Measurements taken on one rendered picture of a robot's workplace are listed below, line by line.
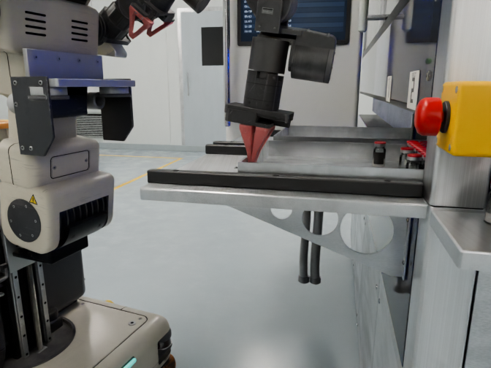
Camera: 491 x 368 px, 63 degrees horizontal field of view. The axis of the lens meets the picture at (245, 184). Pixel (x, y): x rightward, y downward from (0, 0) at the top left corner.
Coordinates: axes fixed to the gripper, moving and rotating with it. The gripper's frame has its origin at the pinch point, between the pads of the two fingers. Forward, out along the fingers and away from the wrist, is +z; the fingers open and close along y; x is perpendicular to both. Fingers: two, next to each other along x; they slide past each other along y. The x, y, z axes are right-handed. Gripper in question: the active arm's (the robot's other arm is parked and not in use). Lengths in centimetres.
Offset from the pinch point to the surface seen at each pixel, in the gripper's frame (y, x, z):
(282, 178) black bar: 6.2, -8.1, -0.5
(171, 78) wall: -252, 541, 14
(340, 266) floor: 30, 161, 87
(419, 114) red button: 20.2, -19.0, -12.7
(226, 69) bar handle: -30, 81, -14
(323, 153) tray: 10.7, 19.7, -0.4
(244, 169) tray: 0.1, -6.0, -0.3
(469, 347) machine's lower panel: 34.7, -12.1, 16.0
